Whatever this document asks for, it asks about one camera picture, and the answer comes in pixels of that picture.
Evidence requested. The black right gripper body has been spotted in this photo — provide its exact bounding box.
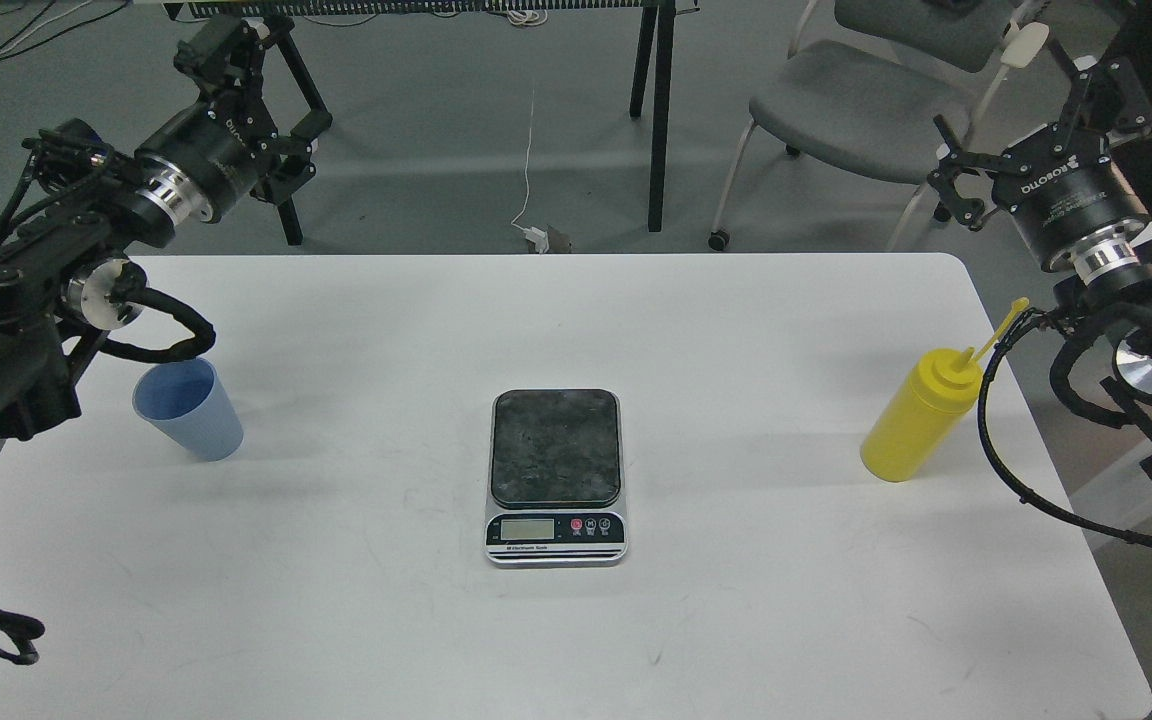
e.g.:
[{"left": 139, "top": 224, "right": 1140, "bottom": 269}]
[{"left": 992, "top": 126, "right": 1151, "bottom": 273}]

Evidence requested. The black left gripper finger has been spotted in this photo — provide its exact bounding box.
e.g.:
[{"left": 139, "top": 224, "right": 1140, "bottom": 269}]
[
  {"left": 173, "top": 15, "right": 280, "bottom": 119},
  {"left": 252, "top": 109, "right": 334, "bottom": 204}
]

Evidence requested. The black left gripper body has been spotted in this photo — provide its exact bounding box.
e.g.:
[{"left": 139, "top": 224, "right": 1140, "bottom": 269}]
[{"left": 134, "top": 100, "right": 271, "bottom": 223}]

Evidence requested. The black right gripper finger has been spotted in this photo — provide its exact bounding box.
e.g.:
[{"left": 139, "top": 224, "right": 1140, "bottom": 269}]
[
  {"left": 1056, "top": 56, "right": 1152, "bottom": 151},
  {"left": 926, "top": 114, "right": 1011, "bottom": 232}
]

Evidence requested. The yellow squeeze bottle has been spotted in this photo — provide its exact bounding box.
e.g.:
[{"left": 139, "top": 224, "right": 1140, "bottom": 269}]
[{"left": 861, "top": 297, "right": 1030, "bottom": 483}]

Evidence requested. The blue plastic cup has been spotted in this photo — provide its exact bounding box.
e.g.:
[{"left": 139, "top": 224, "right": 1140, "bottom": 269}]
[{"left": 132, "top": 357, "right": 244, "bottom": 462}]

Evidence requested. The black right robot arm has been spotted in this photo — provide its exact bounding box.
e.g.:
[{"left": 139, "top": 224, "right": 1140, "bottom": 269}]
[{"left": 927, "top": 46, "right": 1152, "bottom": 550}]

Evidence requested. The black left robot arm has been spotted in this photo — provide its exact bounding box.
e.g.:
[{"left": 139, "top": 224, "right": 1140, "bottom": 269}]
[{"left": 0, "top": 6, "right": 333, "bottom": 442}]

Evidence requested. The digital kitchen scale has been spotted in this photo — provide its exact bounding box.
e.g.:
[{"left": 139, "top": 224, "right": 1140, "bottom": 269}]
[{"left": 483, "top": 388, "right": 628, "bottom": 569}]

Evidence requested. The grey office chair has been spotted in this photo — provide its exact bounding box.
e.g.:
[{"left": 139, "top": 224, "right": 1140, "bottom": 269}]
[{"left": 708, "top": 1, "right": 1049, "bottom": 252}]

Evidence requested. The black trestle table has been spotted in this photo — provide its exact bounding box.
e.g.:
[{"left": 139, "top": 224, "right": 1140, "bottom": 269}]
[{"left": 165, "top": 1, "right": 698, "bottom": 233}]

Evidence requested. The white cable with plug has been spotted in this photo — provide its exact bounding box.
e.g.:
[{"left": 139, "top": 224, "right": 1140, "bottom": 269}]
[{"left": 510, "top": 79, "right": 573, "bottom": 253}]

